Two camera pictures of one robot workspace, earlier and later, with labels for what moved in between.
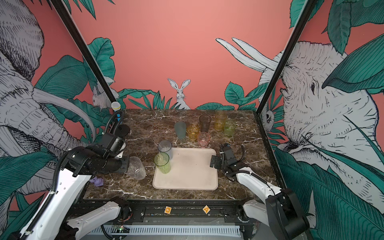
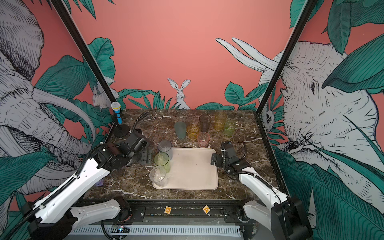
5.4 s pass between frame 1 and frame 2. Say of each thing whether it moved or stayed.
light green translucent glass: stayed
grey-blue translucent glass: stayed
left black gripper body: moved
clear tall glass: moved
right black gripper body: stayed
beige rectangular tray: stayed
